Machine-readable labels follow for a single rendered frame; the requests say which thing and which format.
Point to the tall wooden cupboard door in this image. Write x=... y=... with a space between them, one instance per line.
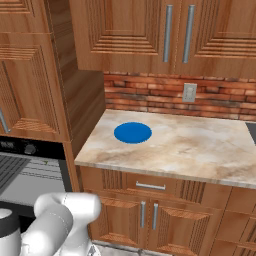
x=30 y=90

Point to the grey wall socket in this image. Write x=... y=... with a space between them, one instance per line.
x=189 y=92

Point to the wooden base cupboard door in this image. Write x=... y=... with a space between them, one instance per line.
x=116 y=220
x=186 y=230

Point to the wooden wall cupboard door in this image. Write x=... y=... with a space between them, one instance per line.
x=223 y=36
x=123 y=33

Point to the black built-in oven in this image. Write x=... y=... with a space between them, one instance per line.
x=33 y=173

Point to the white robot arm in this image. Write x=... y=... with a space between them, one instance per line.
x=55 y=221

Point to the black hob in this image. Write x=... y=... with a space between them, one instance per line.
x=252 y=132

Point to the black oven knob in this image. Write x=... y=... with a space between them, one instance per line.
x=30 y=149

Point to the small wooden cupboard door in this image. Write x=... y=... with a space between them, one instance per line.
x=20 y=15

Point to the blue round plate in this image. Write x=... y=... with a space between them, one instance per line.
x=132 y=132

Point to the wooden drawer front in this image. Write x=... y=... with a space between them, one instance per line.
x=176 y=186

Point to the wooden base drawer unit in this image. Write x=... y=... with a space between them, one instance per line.
x=238 y=223

